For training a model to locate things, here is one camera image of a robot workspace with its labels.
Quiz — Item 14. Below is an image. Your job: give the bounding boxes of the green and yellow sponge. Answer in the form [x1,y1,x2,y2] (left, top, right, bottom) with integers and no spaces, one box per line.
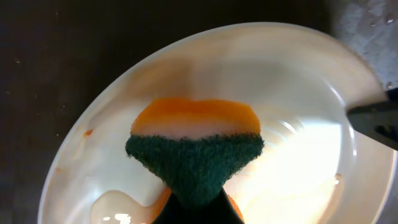
[125,98,264,223]

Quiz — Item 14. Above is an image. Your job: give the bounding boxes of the brown checkered serving tray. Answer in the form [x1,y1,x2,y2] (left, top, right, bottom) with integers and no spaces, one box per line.
[325,0,397,90]

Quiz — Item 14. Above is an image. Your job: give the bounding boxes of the white plate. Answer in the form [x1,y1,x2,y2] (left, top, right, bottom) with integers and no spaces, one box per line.
[37,22,397,223]

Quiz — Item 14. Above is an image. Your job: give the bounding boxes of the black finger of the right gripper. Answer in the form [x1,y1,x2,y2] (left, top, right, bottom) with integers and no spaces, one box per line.
[346,88,398,151]

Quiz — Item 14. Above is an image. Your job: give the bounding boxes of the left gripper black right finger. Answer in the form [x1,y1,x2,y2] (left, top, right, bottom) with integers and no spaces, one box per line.
[198,189,244,224]

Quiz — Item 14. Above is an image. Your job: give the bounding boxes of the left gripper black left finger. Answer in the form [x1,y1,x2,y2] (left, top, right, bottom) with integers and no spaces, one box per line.
[152,193,191,224]

